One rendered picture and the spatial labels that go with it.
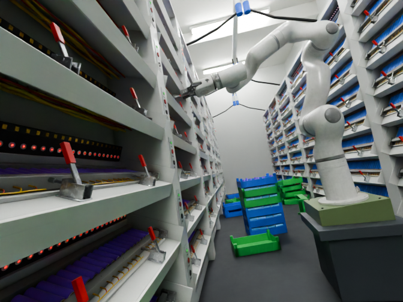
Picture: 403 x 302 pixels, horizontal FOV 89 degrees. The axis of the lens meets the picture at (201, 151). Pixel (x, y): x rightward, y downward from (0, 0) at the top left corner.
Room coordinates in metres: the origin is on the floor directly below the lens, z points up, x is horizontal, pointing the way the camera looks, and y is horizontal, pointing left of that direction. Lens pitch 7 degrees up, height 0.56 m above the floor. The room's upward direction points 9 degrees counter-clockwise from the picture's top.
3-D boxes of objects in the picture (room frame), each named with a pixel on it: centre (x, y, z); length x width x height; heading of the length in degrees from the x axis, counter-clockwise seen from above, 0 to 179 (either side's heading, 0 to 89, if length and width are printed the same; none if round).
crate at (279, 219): (1.81, -0.42, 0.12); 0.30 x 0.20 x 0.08; 91
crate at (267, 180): (1.81, -0.42, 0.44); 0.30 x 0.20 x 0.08; 91
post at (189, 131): (1.48, 0.12, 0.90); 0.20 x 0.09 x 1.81; 83
